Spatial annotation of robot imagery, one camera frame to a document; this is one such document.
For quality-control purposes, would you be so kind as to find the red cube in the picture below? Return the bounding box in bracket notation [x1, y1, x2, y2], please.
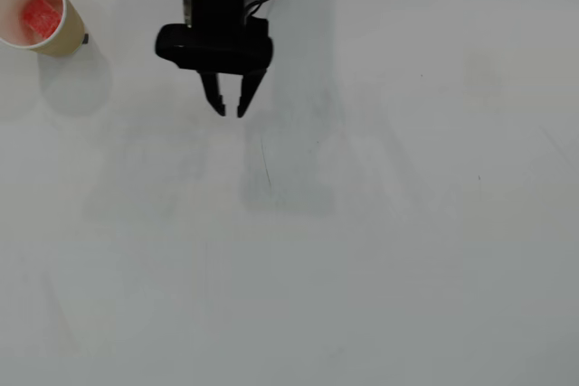
[20, 0, 64, 42]

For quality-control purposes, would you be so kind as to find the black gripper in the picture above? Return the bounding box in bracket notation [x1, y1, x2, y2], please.
[183, 0, 275, 119]

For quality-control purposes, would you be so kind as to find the beige paper cup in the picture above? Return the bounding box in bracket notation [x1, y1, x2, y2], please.
[0, 0, 86, 58]

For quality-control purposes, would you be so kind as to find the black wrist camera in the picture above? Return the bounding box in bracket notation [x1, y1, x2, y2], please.
[155, 23, 200, 71]

